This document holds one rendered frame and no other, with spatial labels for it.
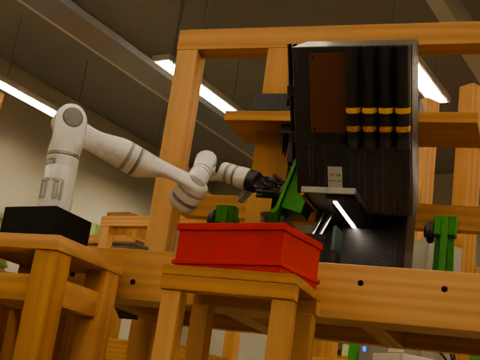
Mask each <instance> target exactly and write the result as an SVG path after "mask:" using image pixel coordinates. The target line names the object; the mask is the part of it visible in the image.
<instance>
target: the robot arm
mask: <svg viewBox="0 0 480 360"><path fill-rule="evenodd" d="M51 129H52V131H53V134H52V138H51V142H50V144H49V148H48V152H47V158H46V165H45V169H44V177H43V179H42V180H41V186H40V191H39V198H38V203H37V206H58V207H60V208H62V209H65V210H67V211H69V212H71V205H72V201H73V195H74V187H75V183H76V175H77V170H78V165H79V157H80V154H81V151H82V149H85V150H87V151H89V152H91V153H92V154H94V155H95V156H97V157H99V158H100V159H102V160H104V161H105V162H107V163H109V164H111V165H112V166H114V167H116V168H117V169H119V170H121V171H122V172H124V173H126V174H128V175H129V176H133V177H139V178H149V177H161V178H165V179H170V180H172V181H175V182H177V184H176V186H175V187H174V189H173V190H172V192H171V193H170V196H169V201H170V203H171V205H172V206H173V207H174V208H175V209H176V210H178V211H180V212H182V213H185V214H189V213H191V212H192V211H194V210H195V208H196V207H197V206H198V205H199V203H200V202H201V200H202V199H203V198H204V196H205V195H206V193H207V191H208V187H207V185H206V184H207V183H208V181H218V182H223V183H225V184H230V185H232V186H235V187H236V188H239V189H240V192H239V195H238V196H237V199H236V200H237V201H238V202H239V203H243V202H244V201H246V200H247V199H248V198H249V197H250V196H251V195H252V194H253V193H256V197H257V198H267V199H273V198H274V196H280V194H281V190H280V188H281V187H282V186H283V185H284V184H285V181H284V180H283V179H282V178H281V177H279V176H277V175H276V174H273V176H272V177H268V176H263V175H262V174H261V172H260V171H256V170H253V169H249V168H246V167H243V166H237V165H235V164H230V163H228V162H224V163H222V164H221V166H220V167H219V170H218V171H217V173H215V169H216V155H215V154H214V153H213V152H212V151H201V152H199V153H198V154H197V155H196V158H195V162H194V166H193V167H192V168H191V170H190V172H189V173H188V172H186V171H184V170H182V169H180V168H178V167H176V166H173V165H171V164H169V163H167V162H165V161H164V160H162V159H160V158H159V157H157V156H155V155H153V154H152V153H150V152H149V151H147V150H146V149H144V148H142V147H140V146H139V145H137V144H135V143H134V142H132V141H129V140H128V139H124V138H121V137H118V136H114V135H110V134H105V133H103V132H100V131H98V130H96V129H94V128H93V127H91V126H89V125H88V124H87V117H86V113H85V111H84V110H83V109H82V108H81V107H80V106H78V105H76V104H65V105H63V106H62V107H61V108H59V110H58V111H57V112H56V113H55V114H54V116H53V118H52V120H51ZM278 186H280V187H278ZM267 194H268V195H267Z"/></svg>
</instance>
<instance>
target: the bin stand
mask: <svg viewBox="0 0 480 360"><path fill-rule="evenodd" d="M160 288H161V289H163V290H162V294H161V303H160V307H159V315H158V320H157V325H156V333H155V338H154V346H153V351H152V356H151V360H178V356H179V347H180V342H181V333H182V329H183V323H184V314H185V310H186V300H187V296H188V295H187V294H186V293H192V294H194V300H193V304H192V308H191V317H190V322H189V331H188V336H187V341H186V350H185V355H184V360H208V357H209V347H210V342H211V333H212V327H213V322H214V312H215V308H223V309H238V310H246V311H260V312H269V313H270V316H269V327H268V333H267V339H266V350H265V356H264V360H312V355H313V348H314V335H315V328H316V318H317V317H319V312H320V306H321V304H320V303H321V294H320V293H319V292H318V291H317V290H315V289H314V288H313V287H311V286H310V285H309V284H307V283H306V282H305V281H304V280H303V279H301V278H300V277H299V276H297V275H296V274H283V273H273V272H263V271H244V270H235V269H217V268H207V267H197V266H179V265H169V264H164V267H163V271H162V276H161V284H160ZM214 307H215V308H214Z"/></svg>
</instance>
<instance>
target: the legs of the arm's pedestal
mask: <svg viewBox="0 0 480 360"><path fill-rule="evenodd" d="M70 263H71V256H69V255H66V254H63V253H61V252H59V251H53V250H39V249H37V250H35V252H34V259H33V263H32V266H25V265H20V266H19V270H18V273H10V272H0V306H4V307H6V308H10V312H9V317H8V321H7V325H6V331H5V335H4V341H3V345H2V348H1V355H0V360H52V356H53V352H54V344H55V341H56V334H57V330H58V326H59V319H60V316H70V317H78V319H77V323H76V330H75V334H74V341H73V345H72V350H71V356H70V360H104V359H105V356H106V348H107V344H108V339H109V332H110V327H111V320H112V315H113V311H114V303H115V299H116V292H117V287H118V282H119V275H117V274H114V273H111V272H110V271H104V270H93V269H87V270H86V277H85V282H84V286H79V285H77V284H74V283H71V282H69V281H67V279H68V275H69V268H70Z"/></svg>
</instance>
